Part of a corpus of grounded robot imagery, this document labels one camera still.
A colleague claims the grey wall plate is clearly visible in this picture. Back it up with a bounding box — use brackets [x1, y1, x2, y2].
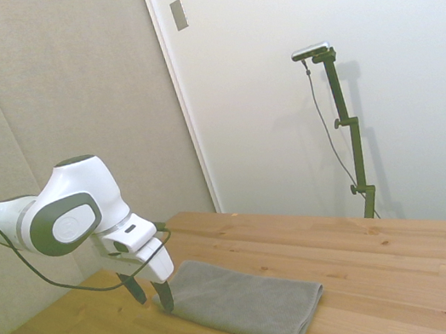
[168, 0, 191, 34]

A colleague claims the grey towel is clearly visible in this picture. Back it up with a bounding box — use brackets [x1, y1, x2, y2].
[146, 237, 333, 334]

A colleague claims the silver exterior camera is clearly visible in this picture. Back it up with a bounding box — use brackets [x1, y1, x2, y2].
[289, 39, 335, 64]

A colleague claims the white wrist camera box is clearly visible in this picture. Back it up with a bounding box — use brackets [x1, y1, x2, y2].
[98, 212, 162, 259]

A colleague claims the white door frame trim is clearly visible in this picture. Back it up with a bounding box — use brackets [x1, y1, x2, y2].
[140, 0, 225, 222]

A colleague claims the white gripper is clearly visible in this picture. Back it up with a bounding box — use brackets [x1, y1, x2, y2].
[90, 222, 184, 326]

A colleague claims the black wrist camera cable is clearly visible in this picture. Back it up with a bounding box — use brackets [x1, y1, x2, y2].
[0, 163, 181, 311]

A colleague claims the dark green camera stand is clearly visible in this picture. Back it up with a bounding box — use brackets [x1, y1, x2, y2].
[310, 46, 382, 225]

